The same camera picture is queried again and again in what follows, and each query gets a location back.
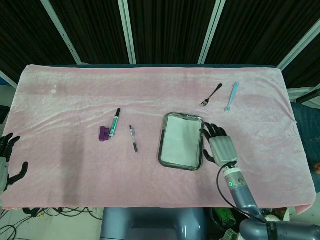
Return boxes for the light blue small brush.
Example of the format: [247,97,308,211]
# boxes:
[224,81,240,113]

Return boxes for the black gel pen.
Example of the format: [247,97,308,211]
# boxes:
[128,124,139,153]

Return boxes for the silver metal tray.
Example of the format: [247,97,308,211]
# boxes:
[157,112,205,172]

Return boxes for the blue-grey robot torso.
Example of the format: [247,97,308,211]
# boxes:
[99,207,208,240]

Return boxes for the white frame post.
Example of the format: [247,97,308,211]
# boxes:
[0,69,19,89]
[197,0,227,65]
[117,0,137,65]
[39,0,83,65]
[276,19,320,71]

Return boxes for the pink plush tablecloth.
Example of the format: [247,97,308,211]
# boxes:
[2,64,316,216]

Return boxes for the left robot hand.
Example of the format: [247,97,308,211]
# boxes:
[0,132,29,194]

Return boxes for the black pleated curtain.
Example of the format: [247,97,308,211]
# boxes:
[0,0,320,88]

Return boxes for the black fork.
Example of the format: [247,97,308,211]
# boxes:
[200,83,223,108]

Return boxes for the purple plastic block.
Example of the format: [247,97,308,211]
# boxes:
[98,126,111,143]

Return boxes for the green whiteboard marker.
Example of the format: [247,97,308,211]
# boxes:
[108,108,122,139]

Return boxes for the black floor cables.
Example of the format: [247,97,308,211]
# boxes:
[0,207,104,240]

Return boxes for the person in blue jeans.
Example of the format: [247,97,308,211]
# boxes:
[291,101,320,165]

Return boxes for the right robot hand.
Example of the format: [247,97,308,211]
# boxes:
[199,121,239,168]

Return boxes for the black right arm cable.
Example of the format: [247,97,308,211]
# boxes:
[215,164,266,219]

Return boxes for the black ribbed tube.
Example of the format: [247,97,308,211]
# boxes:
[296,89,320,104]

